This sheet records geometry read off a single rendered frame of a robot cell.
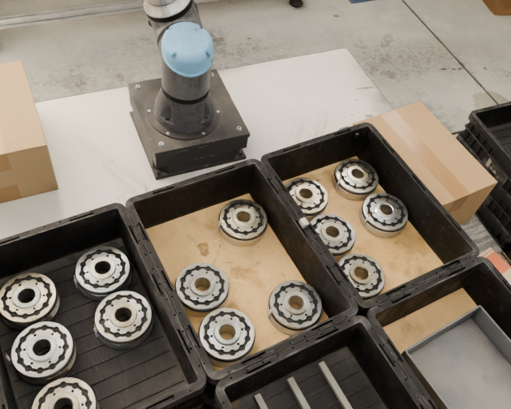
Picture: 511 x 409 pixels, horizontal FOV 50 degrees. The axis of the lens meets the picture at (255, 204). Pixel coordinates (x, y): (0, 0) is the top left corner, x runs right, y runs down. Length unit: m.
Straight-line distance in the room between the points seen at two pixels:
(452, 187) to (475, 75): 1.96
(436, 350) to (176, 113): 0.78
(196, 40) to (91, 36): 1.78
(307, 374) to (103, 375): 0.36
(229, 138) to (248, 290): 0.45
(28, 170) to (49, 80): 1.47
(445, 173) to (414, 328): 0.41
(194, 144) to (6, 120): 0.43
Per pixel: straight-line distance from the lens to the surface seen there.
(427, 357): 1.14
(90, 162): 1.48
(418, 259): 1.25
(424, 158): 1.41
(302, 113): 1.65
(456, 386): 1.14
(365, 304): 1.03
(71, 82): 2.78
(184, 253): 1.15
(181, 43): 1.29
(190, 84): 1.30
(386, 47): 3.25
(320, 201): 1.23
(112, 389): 1.04
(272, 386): 1.04
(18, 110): 1.40
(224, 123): 1.43
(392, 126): 1.45
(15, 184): 1.40
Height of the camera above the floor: 1.80
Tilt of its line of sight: 52 degrees down
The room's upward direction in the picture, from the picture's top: 11 degrees clockwise
